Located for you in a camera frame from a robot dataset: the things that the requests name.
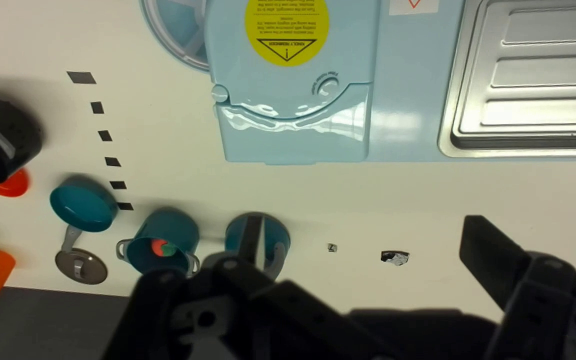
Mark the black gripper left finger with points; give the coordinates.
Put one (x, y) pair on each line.
(234, 312)

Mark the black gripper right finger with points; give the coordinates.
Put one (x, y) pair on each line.
(520, 281)

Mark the light blue breakfast station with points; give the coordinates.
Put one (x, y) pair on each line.
(400, 86)

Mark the small table screw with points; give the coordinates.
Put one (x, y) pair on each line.
(331, 247)

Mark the small black tape square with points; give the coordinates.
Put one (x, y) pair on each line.
(119, 184)
(124, 207)

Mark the silver measuring spoon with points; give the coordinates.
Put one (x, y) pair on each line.
(80, 265)

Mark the teal control knob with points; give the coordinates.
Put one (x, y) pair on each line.
(85, 203)

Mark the silver metal oven tray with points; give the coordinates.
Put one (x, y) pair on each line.
(534, 81)

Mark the red plastic toy piece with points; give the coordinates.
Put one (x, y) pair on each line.
(10, 184)

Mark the round yellow warning sticker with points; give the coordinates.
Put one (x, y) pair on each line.
(286, 30)

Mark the black round knob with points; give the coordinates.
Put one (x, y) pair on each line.
(0, 140)

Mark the white red heat sticker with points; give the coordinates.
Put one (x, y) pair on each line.
(412, 5)

